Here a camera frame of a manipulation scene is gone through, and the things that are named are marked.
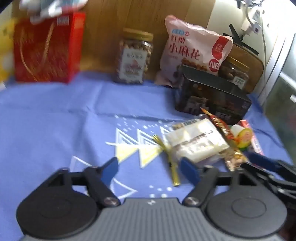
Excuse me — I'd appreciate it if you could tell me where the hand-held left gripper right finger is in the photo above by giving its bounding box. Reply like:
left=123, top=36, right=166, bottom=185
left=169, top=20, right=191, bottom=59
left=180, top=157, right=258, bottom=207

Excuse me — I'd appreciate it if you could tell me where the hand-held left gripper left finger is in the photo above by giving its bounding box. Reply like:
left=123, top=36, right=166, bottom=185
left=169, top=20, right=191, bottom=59
left=46, top=157, right=121, bottom=207

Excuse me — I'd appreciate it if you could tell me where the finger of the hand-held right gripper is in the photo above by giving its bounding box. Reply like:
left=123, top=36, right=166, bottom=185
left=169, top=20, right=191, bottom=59
left=240, top=162, right=296, bottom=205
left=249, top=152, right=296, bottom=178

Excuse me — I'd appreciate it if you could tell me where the clear snack bag gold tie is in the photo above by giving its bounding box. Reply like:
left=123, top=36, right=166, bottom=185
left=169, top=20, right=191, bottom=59
left=153, top=118, right=229, bottom=186

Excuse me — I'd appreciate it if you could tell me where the black tin box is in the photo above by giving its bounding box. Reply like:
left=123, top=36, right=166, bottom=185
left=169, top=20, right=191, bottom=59
left=174, top=64, right=252, bottom=126

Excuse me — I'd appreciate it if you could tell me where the pink red snack packet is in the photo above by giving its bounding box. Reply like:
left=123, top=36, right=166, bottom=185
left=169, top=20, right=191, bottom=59
left=238, top=119, right=264, bottom=156

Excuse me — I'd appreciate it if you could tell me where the red gold peanut bar packet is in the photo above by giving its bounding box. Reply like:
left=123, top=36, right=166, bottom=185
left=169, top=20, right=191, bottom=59
left=200, top=108, right=250, bottom=172

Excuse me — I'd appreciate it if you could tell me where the blue printed cloth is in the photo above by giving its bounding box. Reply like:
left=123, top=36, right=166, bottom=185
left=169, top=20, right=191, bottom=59
left=0, top=70, right=292, bottom=241

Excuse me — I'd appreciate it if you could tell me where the nut jar green label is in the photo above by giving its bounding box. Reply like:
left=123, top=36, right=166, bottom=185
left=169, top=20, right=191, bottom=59
left=218, top=56, right=250, bottom=90

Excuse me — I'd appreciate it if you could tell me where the brown wooden board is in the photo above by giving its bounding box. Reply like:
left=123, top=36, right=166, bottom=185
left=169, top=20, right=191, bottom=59
left=228, top=43, right=264, bottom=94

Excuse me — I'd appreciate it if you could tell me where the nut jar white label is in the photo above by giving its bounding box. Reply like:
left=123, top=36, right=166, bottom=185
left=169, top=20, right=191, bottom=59
left=112, top=28, right=154, bottom=85

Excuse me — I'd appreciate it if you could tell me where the pink snack bag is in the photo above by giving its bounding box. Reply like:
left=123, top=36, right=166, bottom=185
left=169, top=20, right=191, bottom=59
left=154, top=15, right=233, bottom=87

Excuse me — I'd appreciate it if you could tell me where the red gift box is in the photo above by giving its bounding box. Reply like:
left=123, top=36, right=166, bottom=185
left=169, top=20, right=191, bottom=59
left=14, top=11, right=86, bottom=84

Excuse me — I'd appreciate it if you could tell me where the white charger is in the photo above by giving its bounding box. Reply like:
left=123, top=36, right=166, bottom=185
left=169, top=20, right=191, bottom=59
left=241, top=7, right=263, bottom=36

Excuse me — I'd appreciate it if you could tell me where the wooden panel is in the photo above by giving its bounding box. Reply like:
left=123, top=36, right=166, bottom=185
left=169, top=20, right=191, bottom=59
left=11, top=0, right=216, bottom=80

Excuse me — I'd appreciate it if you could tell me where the yellow plush toy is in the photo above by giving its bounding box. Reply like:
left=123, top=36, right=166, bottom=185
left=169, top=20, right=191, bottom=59
left=0, top=17, right=18, bottom=82

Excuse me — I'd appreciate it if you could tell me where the pastel white plush toy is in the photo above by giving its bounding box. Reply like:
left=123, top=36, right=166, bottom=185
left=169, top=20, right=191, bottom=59
left=20, top=0, right=88, bottom=25

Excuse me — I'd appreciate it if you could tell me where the white cable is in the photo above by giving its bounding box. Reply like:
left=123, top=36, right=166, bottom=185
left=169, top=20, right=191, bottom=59
left=261, top=23, right=270, bottom=62

